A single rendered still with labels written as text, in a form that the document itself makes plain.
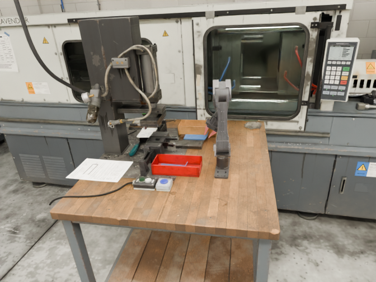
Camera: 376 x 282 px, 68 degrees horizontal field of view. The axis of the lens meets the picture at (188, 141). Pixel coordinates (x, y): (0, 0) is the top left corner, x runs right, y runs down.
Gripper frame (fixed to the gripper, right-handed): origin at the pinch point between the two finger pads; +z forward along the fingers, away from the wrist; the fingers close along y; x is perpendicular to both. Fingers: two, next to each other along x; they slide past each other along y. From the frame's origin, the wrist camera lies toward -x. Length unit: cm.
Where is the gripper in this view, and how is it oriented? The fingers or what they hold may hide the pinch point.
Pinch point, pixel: (207, 135)
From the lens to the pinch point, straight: 178.6
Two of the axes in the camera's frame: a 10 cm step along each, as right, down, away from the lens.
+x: -2.0, 4.3, -8.8
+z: -4.4, 7.7, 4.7
